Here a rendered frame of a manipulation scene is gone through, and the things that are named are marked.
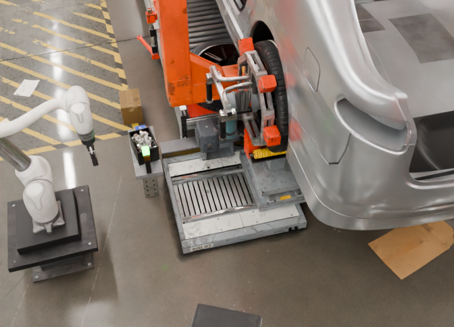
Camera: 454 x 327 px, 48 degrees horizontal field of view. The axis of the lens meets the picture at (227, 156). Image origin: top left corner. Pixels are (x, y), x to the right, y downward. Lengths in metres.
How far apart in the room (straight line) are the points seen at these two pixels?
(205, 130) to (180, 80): 0.39
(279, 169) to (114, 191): 1.18
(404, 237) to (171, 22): 2.02
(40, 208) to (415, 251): 2.31
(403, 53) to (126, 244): 2.09
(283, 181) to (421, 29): 1.29
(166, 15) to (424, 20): 1.63
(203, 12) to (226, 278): 2.66
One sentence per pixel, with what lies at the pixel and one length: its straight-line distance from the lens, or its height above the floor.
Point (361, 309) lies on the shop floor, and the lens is 3.27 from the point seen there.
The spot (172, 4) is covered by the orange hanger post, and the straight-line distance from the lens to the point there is 3.09.
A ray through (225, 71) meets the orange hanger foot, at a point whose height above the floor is 0.68.
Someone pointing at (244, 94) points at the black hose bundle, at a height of 1.05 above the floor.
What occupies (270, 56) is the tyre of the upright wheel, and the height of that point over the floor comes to 1.18.
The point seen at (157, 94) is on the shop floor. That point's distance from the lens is 4.46.
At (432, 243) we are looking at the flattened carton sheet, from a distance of 3.65.
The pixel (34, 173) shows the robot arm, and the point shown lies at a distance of 3.14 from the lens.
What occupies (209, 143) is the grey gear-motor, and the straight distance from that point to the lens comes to 3.53.
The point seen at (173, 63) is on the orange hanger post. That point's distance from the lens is 3.30.
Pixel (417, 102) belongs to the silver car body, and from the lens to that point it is 3.11.
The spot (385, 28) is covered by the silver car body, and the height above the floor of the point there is 1.05.
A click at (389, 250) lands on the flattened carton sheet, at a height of 0.01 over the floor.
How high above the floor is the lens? 2.83
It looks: 47 degrees down
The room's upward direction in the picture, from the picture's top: straight up
